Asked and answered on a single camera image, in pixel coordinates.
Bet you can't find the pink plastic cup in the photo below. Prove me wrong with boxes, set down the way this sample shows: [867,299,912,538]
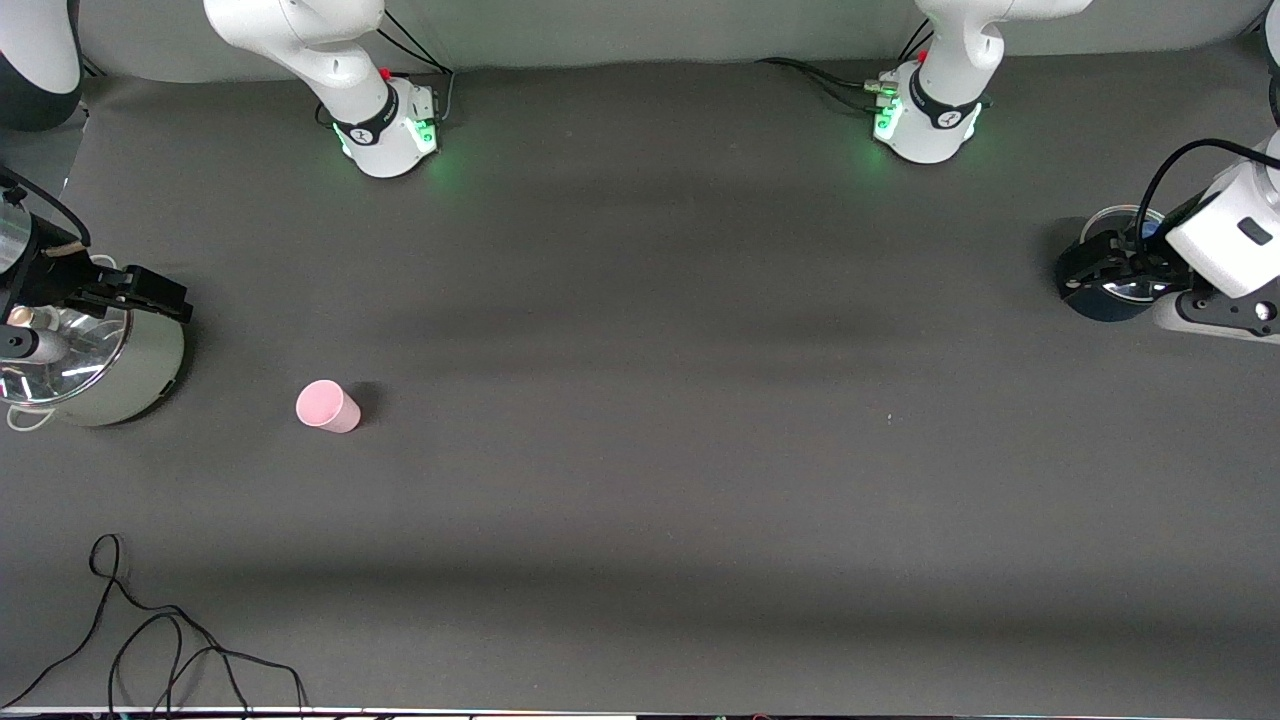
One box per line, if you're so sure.
[296,379,362,434]

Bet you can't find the glass lid with blue knob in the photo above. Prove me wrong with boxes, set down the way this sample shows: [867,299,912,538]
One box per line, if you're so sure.
[1085,205,1166,301]

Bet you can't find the pale green cooking pot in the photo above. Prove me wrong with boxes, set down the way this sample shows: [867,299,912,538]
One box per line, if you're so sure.
[0,290,186,431]

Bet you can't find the glass lid with beige knob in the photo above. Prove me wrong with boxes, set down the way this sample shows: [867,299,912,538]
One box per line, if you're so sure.
[0,305,133,406]

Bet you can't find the dark saucepan with blue handle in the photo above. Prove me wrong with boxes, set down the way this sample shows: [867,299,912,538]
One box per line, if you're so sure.
[1055,205,1191,323]

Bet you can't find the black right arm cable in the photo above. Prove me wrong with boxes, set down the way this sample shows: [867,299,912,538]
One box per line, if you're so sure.
[0,165,93,249]

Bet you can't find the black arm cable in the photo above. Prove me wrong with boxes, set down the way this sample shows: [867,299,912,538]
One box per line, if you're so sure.
[0,165,93,249]
[1138,138,1263,246]

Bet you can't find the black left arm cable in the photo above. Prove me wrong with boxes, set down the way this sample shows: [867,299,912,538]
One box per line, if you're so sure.
[1138,138,1263,246]

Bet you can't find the thin black loose cable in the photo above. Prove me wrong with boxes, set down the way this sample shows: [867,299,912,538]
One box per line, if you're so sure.
[0,533,311,716]

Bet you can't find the black left arm base cables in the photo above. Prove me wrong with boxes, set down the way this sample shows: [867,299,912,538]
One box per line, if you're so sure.
[755,10,926,116]

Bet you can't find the black arm base cables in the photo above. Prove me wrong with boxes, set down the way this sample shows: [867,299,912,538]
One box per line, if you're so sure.
[375,10,456,126]
[755,10,926,116]

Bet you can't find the black right arm base cables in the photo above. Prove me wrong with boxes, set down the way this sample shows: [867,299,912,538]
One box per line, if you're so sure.
[375,10,456,126]

